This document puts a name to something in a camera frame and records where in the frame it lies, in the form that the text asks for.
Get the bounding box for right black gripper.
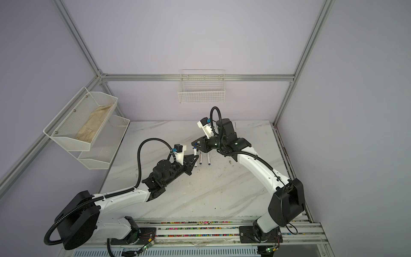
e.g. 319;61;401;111
190;133;225;154

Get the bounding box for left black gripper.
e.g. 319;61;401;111
163;153;199;186

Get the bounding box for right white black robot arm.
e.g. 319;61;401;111
192;117;306;243

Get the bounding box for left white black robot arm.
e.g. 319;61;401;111
44;154;199;250

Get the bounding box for beige cloth in basket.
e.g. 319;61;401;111
75;105;113;143

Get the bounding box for upper white mesh shelf basket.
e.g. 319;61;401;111
43;87;118;152

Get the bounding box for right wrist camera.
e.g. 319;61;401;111
197;117;215;139

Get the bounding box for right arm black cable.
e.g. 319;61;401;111
210;106;286;187

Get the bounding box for white wire wall basket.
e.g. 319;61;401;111
178;69;226;103

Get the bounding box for aluminium rail base frame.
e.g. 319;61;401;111
57;199;336;257

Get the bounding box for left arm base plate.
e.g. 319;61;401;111
110;228;157;245

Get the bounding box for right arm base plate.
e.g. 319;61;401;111
239;226;283;244

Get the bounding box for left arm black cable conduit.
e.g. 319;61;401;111
44;137;174;257

